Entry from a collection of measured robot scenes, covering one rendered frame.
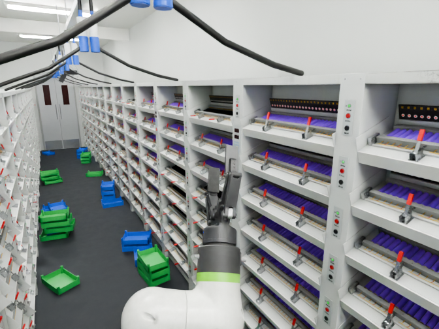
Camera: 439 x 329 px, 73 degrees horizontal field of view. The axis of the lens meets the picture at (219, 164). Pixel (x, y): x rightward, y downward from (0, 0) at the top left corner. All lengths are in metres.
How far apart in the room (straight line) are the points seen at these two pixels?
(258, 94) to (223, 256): 1.18
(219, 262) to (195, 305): 0.09
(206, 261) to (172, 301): 0.10
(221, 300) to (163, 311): 0.11
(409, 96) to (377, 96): 0.13
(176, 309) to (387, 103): 0.97
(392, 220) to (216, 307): 0.69
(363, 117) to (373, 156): 0.14
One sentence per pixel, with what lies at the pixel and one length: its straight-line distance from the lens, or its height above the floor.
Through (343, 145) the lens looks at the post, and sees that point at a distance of 1.16.
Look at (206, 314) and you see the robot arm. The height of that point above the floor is 1.36.
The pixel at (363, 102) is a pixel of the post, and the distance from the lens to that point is 1.11.
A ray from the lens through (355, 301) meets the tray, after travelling 1.37.
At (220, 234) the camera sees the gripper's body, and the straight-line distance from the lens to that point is 0.64.
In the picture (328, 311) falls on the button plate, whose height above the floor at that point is 0.87.
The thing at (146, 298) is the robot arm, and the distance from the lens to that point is 0.61.
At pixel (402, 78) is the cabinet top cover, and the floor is 1.79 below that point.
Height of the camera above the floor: 1.76
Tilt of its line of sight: 15 degrees down
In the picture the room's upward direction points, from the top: straight up
